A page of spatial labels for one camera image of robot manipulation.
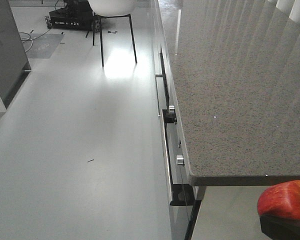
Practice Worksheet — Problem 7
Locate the red yellow apple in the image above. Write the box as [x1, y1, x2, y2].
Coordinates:
[257, 180, 300, 220]

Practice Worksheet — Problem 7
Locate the grey kitchen island cabinet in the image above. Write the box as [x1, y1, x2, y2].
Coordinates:
[0, 0, 31, 113]

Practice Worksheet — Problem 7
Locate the white shell chair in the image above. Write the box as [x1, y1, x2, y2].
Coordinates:
[88, 0, 138, 67]

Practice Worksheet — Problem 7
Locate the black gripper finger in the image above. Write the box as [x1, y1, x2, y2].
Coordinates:
[259, 215, 300, 240]

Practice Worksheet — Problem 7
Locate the chrome oven knob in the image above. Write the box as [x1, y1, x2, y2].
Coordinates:
[168, 105, 175, 113]
[176, 154, 185, 166]

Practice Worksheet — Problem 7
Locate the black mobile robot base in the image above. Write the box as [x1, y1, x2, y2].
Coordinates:
[44, 0, 100, 33]

